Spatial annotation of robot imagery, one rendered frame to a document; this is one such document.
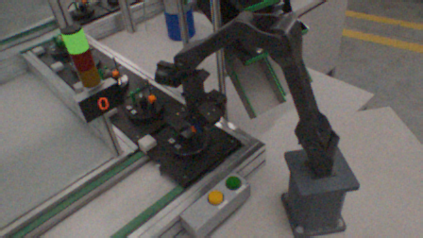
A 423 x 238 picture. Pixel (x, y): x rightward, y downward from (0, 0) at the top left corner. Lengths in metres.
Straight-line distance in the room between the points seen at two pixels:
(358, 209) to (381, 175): 0.16
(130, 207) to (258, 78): 0.59
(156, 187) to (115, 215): 0.14
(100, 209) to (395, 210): 0.86
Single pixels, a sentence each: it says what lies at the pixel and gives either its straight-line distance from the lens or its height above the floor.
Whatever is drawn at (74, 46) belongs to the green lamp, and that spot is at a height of 1.38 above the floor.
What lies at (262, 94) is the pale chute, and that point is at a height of 1.03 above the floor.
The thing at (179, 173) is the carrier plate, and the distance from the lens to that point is 1.02.
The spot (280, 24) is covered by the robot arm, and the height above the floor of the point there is 1.44.
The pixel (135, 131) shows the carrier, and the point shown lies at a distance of 1.19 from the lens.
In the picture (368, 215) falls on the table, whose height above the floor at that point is 0.86.
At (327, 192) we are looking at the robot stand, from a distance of 0.87.
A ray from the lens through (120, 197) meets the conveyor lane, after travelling 1.09.
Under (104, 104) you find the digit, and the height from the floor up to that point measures 1.20.
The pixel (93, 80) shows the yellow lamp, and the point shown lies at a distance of 0.92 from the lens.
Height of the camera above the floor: 1.74
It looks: 41 degrees down
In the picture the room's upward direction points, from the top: 8 degrees counter-clockwise
